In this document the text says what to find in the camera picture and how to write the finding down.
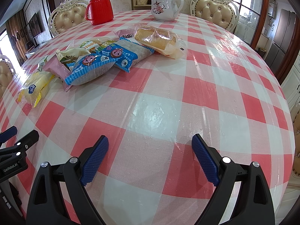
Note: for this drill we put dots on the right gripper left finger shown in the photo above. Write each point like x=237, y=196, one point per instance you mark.
x=46, y=203

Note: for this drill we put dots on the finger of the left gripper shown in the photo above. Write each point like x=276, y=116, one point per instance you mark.
x=8, y=134
x=21, y=146

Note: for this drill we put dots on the yellow bread package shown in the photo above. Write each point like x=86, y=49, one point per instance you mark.
x=35, y=88

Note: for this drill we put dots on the pink snack packet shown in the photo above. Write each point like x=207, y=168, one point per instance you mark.
x=59, y=70

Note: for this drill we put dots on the cream snack packet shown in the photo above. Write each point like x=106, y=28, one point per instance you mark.
x=71, y=55

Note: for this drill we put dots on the blue snack bag front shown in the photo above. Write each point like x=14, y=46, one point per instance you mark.
x=88, y=68

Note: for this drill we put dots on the blue snack bag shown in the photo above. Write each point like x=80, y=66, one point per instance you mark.
x=125, y=53
x=88, y=68

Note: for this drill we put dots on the clear bag of bread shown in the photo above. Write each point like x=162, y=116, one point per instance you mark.
x=163, y=41

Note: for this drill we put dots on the green white snack packet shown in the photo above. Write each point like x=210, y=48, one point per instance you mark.
x=94, y=46

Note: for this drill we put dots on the beige tufted chair left side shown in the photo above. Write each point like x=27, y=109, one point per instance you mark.
x=7, y=73

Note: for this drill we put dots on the beige tufted chair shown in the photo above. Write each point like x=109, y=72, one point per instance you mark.
x=68, y=14
x=223, y=13
x=7, y=73

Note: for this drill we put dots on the red white checkered tablecloth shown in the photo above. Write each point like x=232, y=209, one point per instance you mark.
x=221, y=89

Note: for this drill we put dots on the beige tufted chair far left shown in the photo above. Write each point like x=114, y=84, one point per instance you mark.
x=68, y=14

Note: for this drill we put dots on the red thermos jug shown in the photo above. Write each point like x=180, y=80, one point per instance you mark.
x=99, y=12

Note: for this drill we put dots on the purple snack packet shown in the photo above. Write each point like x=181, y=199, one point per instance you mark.
x=126, y=32

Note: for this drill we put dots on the grey refrigerator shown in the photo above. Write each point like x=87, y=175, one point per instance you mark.
x=282, y=39

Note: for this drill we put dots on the beige tufted chair far right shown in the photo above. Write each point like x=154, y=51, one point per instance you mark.
x=223, y=13

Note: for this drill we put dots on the white floral teapot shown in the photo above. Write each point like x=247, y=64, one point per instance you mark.
x=166, y=10

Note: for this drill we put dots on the wall television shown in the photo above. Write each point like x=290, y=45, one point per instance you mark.
x=34, y=26

